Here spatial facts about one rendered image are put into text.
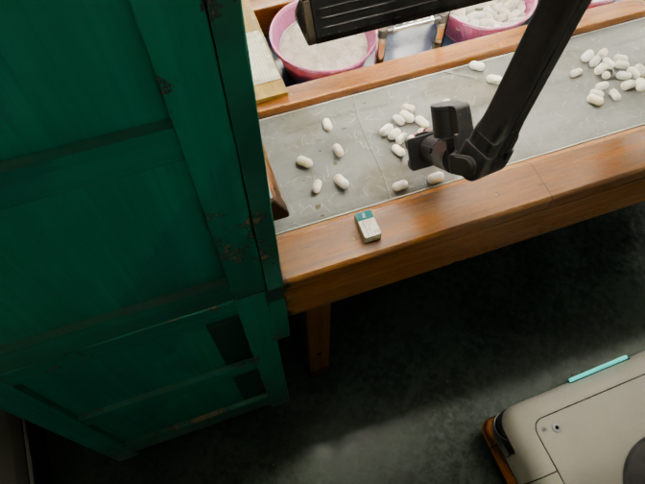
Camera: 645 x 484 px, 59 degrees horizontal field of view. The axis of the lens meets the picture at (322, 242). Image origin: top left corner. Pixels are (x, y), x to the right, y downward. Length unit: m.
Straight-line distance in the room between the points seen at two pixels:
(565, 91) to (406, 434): 1.04
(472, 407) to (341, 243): 0.88
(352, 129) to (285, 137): 0.15
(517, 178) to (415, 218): 0.24
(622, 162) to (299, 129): 0.70
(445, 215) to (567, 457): 0.72
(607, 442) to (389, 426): 0.58
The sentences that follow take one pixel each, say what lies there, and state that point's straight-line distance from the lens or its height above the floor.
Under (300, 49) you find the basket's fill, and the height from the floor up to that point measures 0.73.
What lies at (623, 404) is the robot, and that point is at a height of 0.28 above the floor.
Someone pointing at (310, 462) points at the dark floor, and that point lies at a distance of 1.76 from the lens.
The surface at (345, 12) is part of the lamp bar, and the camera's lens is 1.05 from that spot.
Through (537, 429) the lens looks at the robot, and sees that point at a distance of 1.59.
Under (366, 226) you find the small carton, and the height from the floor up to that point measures 0.78.
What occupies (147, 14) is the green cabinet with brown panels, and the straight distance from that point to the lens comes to 0.52.
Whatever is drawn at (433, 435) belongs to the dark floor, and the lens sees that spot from 1.81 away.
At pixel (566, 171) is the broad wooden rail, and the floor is 0.76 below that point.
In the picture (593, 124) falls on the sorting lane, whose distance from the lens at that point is 1.46.
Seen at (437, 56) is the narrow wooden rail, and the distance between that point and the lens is 1.46.
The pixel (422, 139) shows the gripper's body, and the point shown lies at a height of 0.86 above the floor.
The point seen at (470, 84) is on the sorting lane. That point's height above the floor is 0.74.
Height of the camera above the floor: 1.75
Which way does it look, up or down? 62 degrees down
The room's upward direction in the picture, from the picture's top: straight up
